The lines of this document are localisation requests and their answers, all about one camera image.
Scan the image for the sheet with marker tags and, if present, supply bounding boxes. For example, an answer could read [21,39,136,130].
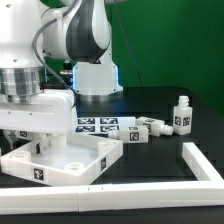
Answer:
[75,117,136,134]

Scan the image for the grey cable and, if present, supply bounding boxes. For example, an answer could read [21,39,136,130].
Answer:
[31,0,81,111]

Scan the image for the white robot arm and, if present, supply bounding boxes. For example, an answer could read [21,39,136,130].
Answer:
[0,0,110,137]

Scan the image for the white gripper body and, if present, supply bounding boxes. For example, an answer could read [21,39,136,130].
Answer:
[0,89,77,135]

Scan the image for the white square table top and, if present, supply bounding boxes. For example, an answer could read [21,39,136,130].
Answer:
[1,133,123,186]

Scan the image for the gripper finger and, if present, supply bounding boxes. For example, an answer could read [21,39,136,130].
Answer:
[39,134,50,154]
[3,130,16,150]

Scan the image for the white L-shaped fixture frame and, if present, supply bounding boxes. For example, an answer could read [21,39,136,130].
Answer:
[0,142,224,215]

